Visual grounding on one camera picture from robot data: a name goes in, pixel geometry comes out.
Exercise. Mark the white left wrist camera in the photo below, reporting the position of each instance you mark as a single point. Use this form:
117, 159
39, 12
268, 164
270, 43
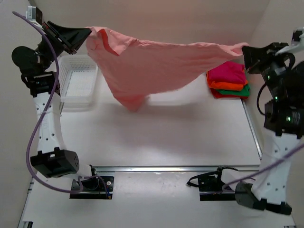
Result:
35, 15

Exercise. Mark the salmon pink t-shirt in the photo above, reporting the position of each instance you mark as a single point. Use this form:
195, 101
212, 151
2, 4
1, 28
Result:
135, 69

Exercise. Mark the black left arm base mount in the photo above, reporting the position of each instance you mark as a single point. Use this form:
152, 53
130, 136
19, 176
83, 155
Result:
94, 189

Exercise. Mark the folded green t-shirt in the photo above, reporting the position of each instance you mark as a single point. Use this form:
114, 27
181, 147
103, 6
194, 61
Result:
245, 92

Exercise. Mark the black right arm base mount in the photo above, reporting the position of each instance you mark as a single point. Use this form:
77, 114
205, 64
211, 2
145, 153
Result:
210, 185

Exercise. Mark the folded red t-shirt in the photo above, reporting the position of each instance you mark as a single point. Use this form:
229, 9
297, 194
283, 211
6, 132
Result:
218, 95

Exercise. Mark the aluminium table rail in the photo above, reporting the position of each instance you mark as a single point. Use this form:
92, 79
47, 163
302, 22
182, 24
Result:
191, 137

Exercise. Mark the white perforated plastic basket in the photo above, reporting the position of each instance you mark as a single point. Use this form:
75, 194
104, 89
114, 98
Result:
77, 78

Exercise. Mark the folded orange t-shirt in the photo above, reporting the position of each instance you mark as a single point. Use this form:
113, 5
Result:
224, 85

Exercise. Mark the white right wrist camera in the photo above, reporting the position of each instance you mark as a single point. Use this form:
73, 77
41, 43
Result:
297, 43

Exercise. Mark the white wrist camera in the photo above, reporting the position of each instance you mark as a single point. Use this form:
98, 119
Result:
297, 43
35, 15

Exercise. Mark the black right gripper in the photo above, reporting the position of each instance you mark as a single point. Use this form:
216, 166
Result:
262, 60

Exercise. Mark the folded magenta t-shirt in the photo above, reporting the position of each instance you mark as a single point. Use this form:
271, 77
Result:
229, 72

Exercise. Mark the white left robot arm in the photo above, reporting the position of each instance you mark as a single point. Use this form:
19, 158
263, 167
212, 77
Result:
52, 160

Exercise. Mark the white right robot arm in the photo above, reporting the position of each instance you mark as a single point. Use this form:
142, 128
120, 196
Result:
284, 123

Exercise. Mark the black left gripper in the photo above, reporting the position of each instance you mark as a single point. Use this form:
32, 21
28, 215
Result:
60, 37

